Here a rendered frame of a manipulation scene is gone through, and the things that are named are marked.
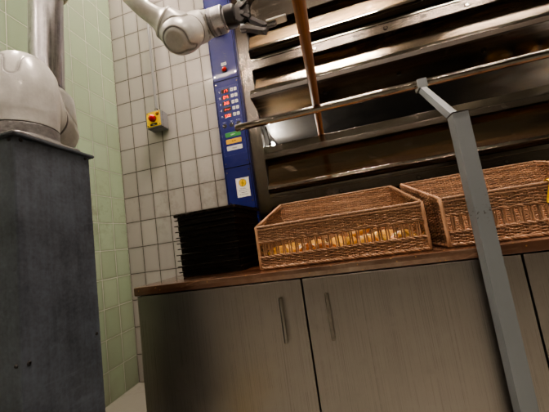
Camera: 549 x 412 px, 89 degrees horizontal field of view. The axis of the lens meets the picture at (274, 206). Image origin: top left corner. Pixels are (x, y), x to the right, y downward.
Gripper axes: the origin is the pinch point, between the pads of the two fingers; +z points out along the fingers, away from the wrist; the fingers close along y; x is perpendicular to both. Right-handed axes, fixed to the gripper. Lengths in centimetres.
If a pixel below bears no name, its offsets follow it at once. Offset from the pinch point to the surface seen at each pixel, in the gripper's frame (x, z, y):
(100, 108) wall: -43, -116, -9
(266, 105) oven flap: -49, -19, 12
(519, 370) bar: 5, 43, 121
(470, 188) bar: 5, 42, 75
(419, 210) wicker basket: -5, 31, 78
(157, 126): -48, -84, 8
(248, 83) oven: -55, -29, -7
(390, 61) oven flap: -40, 41, 10
